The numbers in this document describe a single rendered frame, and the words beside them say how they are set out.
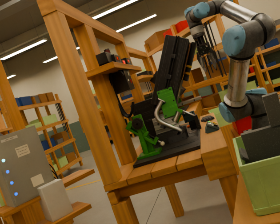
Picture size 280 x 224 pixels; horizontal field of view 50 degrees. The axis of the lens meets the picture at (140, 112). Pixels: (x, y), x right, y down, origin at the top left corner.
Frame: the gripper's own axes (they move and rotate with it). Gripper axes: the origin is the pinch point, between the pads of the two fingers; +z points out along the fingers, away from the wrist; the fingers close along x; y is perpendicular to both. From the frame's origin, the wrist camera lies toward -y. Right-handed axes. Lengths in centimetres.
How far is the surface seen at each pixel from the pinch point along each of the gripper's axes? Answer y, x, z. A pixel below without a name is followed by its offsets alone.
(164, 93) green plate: -40, -34, 5
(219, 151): 26.1, -9.5, 40.8
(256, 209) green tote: 81, -4, 48
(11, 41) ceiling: -738, -549, -319
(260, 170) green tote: 81, 1, 36
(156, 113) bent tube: -33, -43, 17
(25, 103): -462, -407, -76
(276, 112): 75, 12, 21
